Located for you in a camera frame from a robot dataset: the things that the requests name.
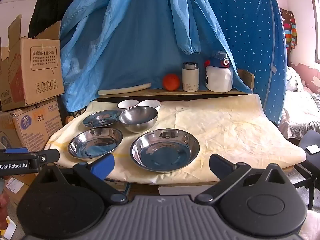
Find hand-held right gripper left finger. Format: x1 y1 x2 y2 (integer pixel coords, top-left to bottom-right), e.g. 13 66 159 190
32 153 128 205

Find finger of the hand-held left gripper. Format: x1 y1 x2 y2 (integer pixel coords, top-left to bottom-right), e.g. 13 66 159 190
37 149 60 167

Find window frame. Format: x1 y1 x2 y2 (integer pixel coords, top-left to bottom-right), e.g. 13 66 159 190
309 0 320 65

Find black chair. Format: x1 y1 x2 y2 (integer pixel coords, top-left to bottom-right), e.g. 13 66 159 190
292 129 320 211

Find open cardboard box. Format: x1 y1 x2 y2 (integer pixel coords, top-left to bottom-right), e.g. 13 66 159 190
0 14 65 112

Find striped hanging cloth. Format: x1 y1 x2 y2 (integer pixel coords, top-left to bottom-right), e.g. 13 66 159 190
279 7 298 53

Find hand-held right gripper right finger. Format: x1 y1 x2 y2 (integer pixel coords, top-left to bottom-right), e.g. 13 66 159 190
195 154 290 204

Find printed cardboard box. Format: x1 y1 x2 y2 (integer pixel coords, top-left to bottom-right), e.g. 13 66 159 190
0 99 63 153

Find medium steel plate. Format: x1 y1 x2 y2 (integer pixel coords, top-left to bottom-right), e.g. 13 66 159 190
68 127 123 160

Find cream table cover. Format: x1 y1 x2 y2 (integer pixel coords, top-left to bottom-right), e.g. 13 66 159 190
44 94 307 186

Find white paper roll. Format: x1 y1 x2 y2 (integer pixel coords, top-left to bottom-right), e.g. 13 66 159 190
97 82 152 96

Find person's left hand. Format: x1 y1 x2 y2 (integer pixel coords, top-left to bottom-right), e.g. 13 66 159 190
0 194 10 230

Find blue jacket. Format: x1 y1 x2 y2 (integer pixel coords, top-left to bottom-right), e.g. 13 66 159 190
59 0 201 113

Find white bedding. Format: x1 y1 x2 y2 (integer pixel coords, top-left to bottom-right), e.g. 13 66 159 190
278 64 320 141

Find wooden board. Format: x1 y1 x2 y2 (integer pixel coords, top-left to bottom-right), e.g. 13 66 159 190
95 69 255 103

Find white thermos flask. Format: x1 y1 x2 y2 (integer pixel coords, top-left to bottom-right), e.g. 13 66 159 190
182 62 200 92

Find cardboard parcel white label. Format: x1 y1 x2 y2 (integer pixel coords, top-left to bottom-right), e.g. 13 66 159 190
4 175 33 201

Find white water bottle blue lid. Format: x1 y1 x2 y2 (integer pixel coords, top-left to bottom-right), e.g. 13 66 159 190
204 51 234 93

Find white bowl red rim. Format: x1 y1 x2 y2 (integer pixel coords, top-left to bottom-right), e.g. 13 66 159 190
117 99 139 111
138 99 161 112

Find small steel plate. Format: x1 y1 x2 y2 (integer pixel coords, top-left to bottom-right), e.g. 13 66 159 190
83 110 123 128

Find orange tomato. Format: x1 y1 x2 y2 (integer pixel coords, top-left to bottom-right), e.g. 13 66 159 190
162 73 181 91

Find black garment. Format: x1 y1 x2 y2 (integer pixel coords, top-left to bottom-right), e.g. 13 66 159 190
28 0 88 40

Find smartphone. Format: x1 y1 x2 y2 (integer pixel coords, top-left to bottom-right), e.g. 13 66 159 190
305 144 320 155

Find steel bowl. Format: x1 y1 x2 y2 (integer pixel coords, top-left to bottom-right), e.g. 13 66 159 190
119 106 158 133

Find blue polka-dot fabric wardrobe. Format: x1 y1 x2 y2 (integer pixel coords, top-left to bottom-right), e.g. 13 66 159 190
196 0 288 126

